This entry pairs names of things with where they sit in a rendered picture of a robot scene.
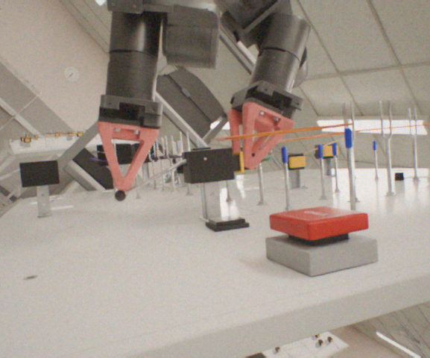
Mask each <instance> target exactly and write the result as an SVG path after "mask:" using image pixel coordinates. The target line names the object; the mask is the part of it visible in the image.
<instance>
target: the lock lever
mask: <svg viewBox="0 0 430 358"><path fill-rule="evenodd" d="M185 163H186V159H184V160H181V161H179V162H178V163H175V164H174V165H173V166H171V167H169V168H168V169H166V170H164V171H161V172H159V173H158V174H156V175H154V176H152V177H150V178H148V179H147V180H144V181H143V182H141V183H139V184H138V185H136V186H134V187H131V188H129V189H126V190H125V194H126V196H127V194H128V193H130V192H132V191H134V190H136V189H138V188H140V187H143V186H144V185H146V184H148V183H150V182H151V181H153V180H156V179H157V178H159V177H160V176H162V175H164V174H166V173H168V172H169V171H173V170H175V169H176V168H177V167H178V166H181V165H183V164H185Z"/></svg>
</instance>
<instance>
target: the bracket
mask: <svg viewBox="0 0 430 358"><path fill-rule="evenodd" d="M200 194H201V202H202V211H203V217H199V219H202V220H204V221H205V222H207V221H208V219H213V218H218V217H222V214H221V198H220V189H219V181H217V182H209V183H200Z"/></svg>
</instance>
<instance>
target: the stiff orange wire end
mask: <svg viewBox="0 0 430 358"><path fill-rule="evenodd" d="M352 124H353V123H352V122H346V123H340V124H334V125H322V126H316V127H309V128H298V129H291V130H284V131H272V132H266V133H259V134H248V135H241V136H229V137H224V136H223V137H218V138H217V139H211V140H217V141H224V140H226V139H244V138H251V137H258V136H270V135H277V134H289V133H296V132H303V131H316V130H322V129H329V128H341V127H343V126H348V125H349V126H350V125H352Z"/></svg>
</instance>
